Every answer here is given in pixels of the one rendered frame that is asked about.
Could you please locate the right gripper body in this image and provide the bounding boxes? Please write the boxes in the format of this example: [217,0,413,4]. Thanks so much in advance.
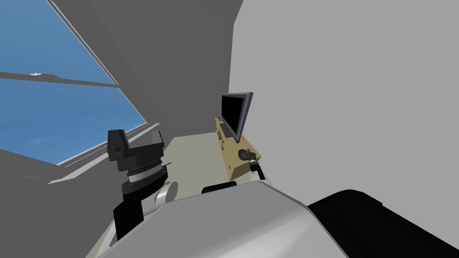
[238,147,257,162]

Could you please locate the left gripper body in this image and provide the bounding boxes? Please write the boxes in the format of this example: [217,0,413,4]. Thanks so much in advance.
[117,142,165,172]

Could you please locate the light wooden television stand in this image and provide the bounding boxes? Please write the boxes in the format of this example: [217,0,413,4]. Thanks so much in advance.
[214,117,262,182]

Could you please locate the black flat screen television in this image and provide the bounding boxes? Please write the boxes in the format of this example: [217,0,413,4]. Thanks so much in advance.
[221,91,254,144]

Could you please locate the large window with blue sky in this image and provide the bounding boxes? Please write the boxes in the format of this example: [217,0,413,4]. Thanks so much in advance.
[0,0,149,167]

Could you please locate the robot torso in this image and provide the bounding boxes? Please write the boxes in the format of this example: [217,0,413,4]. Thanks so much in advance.
[85,180,349,258]

